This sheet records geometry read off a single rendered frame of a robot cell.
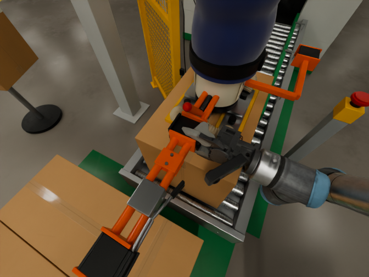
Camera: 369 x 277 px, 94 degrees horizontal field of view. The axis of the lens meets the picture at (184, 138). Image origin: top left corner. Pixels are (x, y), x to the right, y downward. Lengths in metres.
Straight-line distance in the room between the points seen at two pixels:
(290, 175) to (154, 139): 0.45
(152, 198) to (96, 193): 0.70
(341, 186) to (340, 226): 1.36
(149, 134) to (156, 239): 0.53
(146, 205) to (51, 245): 0.78
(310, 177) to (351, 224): 1.51
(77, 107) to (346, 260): 2.79
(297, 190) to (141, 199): 0.36
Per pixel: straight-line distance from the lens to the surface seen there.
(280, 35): 2.36
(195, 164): 0.60
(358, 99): 0.91
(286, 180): 0.48
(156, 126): 0.69
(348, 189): 0.57
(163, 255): 0.96
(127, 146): 1.82
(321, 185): 0.51
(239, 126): 0.69
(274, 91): 0.69
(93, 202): 1.09
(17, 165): 2.26
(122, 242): 0.42
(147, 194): 0.43
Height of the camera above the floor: 1.50
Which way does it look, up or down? 58 degrees down
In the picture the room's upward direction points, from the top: straight up
